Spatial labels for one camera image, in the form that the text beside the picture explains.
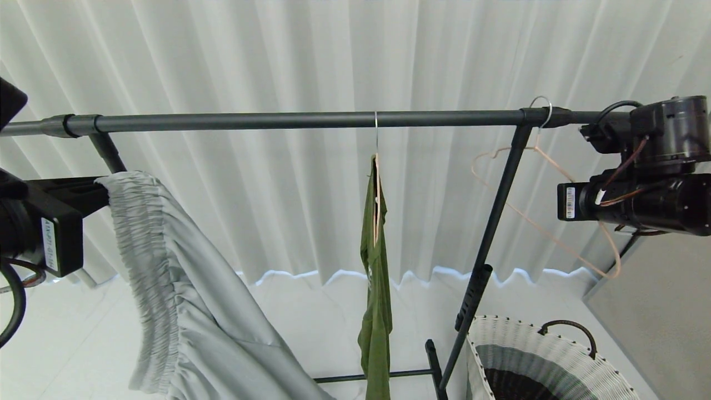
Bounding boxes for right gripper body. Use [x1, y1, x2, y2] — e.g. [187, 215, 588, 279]
[557, 173, 711, 237]

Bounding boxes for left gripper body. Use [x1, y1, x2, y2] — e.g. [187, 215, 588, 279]
[0, 169, 85, 278]

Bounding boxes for pink clothes hanger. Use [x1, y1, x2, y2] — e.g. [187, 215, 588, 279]
[471, 96, 623, 280]
[372, 111, 383, 246]

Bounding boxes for pale grey shorts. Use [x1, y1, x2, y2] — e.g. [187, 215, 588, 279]
[96, 171, 335, 400]

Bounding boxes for green printed t-shirt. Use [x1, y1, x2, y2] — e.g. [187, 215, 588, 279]
[357, 154, 394, 400]

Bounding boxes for white laundry basket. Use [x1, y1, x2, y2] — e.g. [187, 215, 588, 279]
[465, 316, 640, 400]

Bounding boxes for black clothes rack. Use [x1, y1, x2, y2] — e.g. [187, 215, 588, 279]
[0, 107, 634, 400]

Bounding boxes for white curtain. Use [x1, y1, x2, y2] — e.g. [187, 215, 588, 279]
[0, 0, 711, 287]

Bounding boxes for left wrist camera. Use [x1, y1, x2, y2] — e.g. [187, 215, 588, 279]
[0, 78, 28, 132]

